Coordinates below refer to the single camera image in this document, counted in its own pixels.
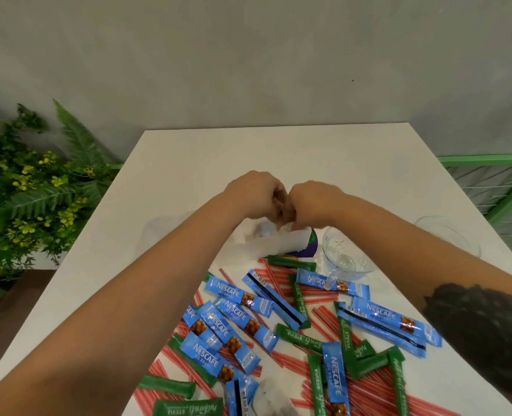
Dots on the person's right hand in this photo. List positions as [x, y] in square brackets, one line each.
[318, 205]

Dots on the person's left hand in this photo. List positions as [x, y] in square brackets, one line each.
[253, 192]

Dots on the person's right fingers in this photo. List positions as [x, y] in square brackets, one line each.
[291, 212]

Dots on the person's left fingers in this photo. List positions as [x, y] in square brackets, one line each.
[279, 207]

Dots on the person's right forearm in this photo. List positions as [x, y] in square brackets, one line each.
[420, 272]

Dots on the person's left forearm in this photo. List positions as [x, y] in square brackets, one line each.
[121, 307]

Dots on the purple and green packet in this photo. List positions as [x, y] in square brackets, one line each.
[308, 250]

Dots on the clear glass cup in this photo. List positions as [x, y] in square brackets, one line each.
[347, 259]

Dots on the pile of blue coffee sachets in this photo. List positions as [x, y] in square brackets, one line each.
[230, 318]

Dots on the pile of green sweetener sachets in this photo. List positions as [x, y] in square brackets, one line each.
[297, 337]

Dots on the clear glass bowl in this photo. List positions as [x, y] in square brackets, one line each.
[449, 233]

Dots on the white tea bag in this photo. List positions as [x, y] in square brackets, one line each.
[273, 400]

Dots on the pile of red striped sticks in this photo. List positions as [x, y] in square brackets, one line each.
[368, 389]

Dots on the green metal railing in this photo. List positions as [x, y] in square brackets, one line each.
[481, 160]

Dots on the green leafy plant yellow flowers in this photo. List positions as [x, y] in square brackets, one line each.
[34, 190]

